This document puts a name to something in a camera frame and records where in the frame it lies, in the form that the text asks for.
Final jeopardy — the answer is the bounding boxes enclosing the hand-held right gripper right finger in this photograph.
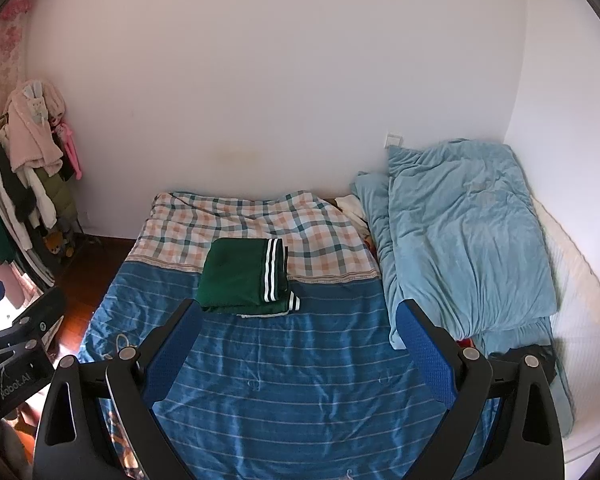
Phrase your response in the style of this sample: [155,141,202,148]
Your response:
[394,298,566,480]

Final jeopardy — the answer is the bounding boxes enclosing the brown stuffed toy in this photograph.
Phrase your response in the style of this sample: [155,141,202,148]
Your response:
[45,230,76,261]

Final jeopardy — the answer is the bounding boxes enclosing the green garment with white stripes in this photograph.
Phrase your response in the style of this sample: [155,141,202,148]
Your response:
[196,237,301,318]

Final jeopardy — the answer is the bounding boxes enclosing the pink floral curtain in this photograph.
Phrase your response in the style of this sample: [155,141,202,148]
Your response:
[0,0,36,136]

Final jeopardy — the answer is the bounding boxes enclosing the blue striped plaid bed sheet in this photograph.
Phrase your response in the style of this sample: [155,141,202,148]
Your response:
[77,190,501,480]

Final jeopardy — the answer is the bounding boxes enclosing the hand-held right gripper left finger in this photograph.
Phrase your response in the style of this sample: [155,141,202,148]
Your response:
[32,298,204,480]

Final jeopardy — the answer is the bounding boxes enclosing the black garment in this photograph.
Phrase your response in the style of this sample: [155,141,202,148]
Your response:
[0,132,41,226]

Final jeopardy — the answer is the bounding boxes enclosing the olive green vest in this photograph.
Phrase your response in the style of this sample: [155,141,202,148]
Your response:
[35,167,78,226]

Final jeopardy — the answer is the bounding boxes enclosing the bright pink garment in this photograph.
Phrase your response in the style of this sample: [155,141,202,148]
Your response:
[55,120,83,178]

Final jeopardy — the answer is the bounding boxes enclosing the pink fleece garment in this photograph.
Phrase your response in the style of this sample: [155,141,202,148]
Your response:
[5,80,66,176]

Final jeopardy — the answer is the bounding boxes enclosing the white fuzzy cloth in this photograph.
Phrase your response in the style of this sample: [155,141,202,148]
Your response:
[335,194,368,223]

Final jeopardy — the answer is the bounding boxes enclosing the black cloth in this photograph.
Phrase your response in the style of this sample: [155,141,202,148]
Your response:
[490,342,561,376]

